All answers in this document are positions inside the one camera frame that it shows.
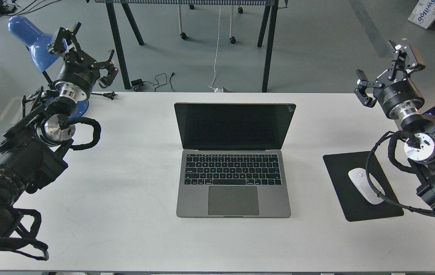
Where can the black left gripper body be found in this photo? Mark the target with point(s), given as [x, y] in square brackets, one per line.
[77, 76]

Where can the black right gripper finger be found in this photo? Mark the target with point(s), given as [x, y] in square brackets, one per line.
[406, 60]
[362, 85]

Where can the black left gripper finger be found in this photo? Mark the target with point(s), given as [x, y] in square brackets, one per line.
[111, 70]
[62, 39]

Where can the grey laptop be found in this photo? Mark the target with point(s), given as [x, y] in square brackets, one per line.
[232, 163]

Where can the white rolling cart legs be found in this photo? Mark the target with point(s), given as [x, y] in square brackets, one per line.
[232, 38]

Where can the black mouse pad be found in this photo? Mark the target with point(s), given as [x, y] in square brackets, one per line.
[355, 207]

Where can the black lamp power plug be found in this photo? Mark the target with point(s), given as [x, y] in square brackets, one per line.
[107, 95]

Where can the black power adapter with cable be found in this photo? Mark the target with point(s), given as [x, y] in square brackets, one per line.
[137, 84]

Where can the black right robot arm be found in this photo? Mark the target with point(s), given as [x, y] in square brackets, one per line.
[411, 149]

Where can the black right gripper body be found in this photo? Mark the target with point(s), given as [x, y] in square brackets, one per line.
[400, 100]

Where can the white cardboard box blue print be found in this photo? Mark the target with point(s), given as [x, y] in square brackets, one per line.
[423, 14]

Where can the white computer mouse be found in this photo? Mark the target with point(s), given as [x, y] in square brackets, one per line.
[358, 176]

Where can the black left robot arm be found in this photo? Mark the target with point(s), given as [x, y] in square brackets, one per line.
[33, 149]

